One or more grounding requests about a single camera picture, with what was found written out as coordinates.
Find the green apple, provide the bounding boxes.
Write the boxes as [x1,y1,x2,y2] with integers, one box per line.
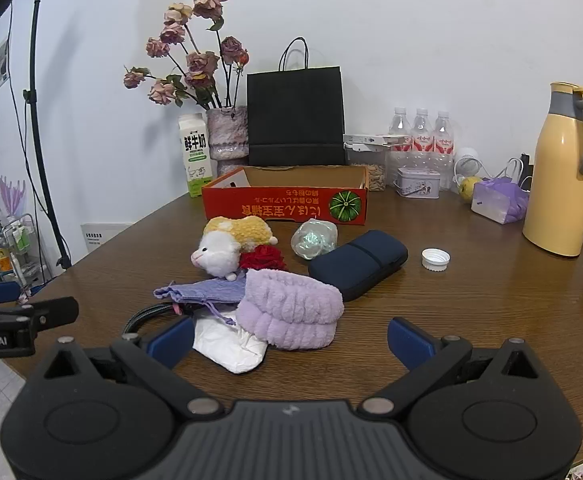
[459,176,483,201]

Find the clear container of seeds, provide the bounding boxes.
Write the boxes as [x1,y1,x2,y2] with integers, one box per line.
[345,143,387,192]

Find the purple plastic bag pack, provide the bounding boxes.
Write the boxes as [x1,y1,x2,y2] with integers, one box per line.
[471,176,529,224]

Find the white cable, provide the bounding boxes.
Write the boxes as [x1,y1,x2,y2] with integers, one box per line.
[491,157,532,191]

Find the metal storage rack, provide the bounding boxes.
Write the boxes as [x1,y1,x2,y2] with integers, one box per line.
[0,205,47,296]

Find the printed tin box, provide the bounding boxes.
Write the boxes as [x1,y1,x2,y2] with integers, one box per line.
[395,166,441,198]

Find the orange cardboard box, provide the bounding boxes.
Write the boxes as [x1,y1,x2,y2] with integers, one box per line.
[202,165,369,226]

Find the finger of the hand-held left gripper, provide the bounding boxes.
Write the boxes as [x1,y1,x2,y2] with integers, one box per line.
[20,296,80,332]

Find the dried pink roses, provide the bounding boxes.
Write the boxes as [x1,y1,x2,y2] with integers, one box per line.
[124,0,249,111]

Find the purple fluffy headband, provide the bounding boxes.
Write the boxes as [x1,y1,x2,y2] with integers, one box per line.
[235,269,345,351]

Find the small white fan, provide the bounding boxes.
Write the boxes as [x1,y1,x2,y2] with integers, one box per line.
[452,147,482,193]

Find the yellow thermos jug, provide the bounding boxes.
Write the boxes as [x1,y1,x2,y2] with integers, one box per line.
[523,81,583,257]

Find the white flat carton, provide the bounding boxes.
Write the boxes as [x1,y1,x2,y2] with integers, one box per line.
[344,133,413,147]

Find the black light stand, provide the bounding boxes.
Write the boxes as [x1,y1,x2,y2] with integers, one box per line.
[0,0,74,268]

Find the purple drawstring pouch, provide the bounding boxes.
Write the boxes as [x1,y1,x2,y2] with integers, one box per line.
[154,276,248,317]

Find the purple plastic hanger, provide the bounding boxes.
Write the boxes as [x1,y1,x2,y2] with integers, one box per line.
[0,164,26,217]

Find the clear plastic bottle wrap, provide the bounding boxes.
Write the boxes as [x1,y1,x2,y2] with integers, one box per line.
[386,150,455,186]

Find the black cable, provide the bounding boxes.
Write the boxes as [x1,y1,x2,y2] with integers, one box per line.
[121,304,194,338]

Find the navy glasses case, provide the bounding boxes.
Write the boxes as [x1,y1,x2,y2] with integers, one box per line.
[308,230,409,302]

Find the red fabric flower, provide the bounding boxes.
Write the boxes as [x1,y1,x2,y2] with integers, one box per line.
[238,245,287,272]

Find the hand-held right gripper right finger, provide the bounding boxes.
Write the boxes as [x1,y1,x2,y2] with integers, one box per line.
[360,316,541,417]

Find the iridescent plastic ball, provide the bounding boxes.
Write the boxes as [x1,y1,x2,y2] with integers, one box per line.
[290,219,339,261]

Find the white cloth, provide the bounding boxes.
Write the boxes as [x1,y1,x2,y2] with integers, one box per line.
[191,307,268,374]

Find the white wall socket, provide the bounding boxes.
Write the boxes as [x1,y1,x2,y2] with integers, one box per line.
[80,222,133,253]

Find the pink glass vase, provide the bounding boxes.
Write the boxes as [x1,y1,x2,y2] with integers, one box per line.
[206,106,249,177]

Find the white yellow plush hamster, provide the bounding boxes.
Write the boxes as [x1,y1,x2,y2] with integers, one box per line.
[191,216,278,281]

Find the black paper bag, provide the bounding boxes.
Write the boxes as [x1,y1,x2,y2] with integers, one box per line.
[246,37,346,167]

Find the white bottle cap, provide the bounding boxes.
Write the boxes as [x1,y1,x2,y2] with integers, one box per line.
[421,248,451,272]

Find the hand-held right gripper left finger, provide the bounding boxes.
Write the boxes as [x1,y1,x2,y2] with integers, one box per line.
[42,316,223,418]

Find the white green milk carton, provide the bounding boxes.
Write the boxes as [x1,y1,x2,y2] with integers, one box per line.
[178,113,215,198]

